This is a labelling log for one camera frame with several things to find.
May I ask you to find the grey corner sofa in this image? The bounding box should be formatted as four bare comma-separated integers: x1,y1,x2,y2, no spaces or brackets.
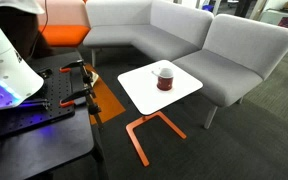
83,0,214,61

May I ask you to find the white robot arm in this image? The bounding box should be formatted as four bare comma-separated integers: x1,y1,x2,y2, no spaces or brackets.
0,0,45,110

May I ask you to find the red white mug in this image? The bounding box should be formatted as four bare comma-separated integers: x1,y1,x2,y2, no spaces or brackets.
157,68,173,91

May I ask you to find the black clamp orange tip rear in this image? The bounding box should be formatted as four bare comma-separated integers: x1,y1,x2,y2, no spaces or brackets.
59,59,98,87

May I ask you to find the orange table base frame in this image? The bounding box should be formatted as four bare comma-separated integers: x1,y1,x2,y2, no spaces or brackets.
126,111,187,167

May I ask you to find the black clamp orange tip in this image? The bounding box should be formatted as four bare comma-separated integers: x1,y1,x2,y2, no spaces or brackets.
59,87,103,130
59,59,98,87

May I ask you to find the white square side table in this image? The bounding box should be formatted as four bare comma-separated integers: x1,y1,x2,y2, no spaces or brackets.
118,60,203,115

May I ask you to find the black cable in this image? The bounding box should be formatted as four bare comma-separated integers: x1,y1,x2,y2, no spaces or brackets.
28,0,50,60

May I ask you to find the black perforated mounting board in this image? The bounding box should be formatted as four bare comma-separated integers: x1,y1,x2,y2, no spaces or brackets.
0,67,76,142

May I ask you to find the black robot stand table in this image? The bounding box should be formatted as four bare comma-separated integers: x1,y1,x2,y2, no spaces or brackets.
0,52,108,180

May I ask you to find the grey sofa chair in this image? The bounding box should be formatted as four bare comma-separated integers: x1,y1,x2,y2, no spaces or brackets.
174,14,288,128

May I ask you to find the black clamp orange tip front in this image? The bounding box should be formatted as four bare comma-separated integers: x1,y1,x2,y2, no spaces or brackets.
59,87,103,130

